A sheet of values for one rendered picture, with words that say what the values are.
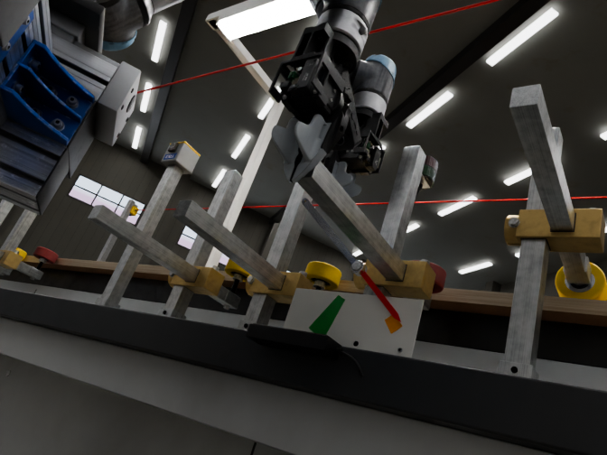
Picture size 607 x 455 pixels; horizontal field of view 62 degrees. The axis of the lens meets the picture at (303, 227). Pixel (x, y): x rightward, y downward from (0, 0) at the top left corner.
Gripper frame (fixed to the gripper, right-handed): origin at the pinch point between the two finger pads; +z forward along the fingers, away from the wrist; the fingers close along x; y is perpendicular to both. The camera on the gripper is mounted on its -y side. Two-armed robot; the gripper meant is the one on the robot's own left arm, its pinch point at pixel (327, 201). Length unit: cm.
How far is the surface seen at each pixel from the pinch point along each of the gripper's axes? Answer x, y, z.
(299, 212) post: 6.9, -12.0, -2.1
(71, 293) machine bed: 28, -121, 17
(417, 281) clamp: 5.2, 19.4, 13.0
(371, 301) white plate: 5.2, 11.9, 17.4
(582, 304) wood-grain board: 22.8, 41.1, 7.4
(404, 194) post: 6.0, 12.3, -5.1
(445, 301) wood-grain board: 23.0, 17.6, 8.9
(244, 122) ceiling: 531, -725, -577
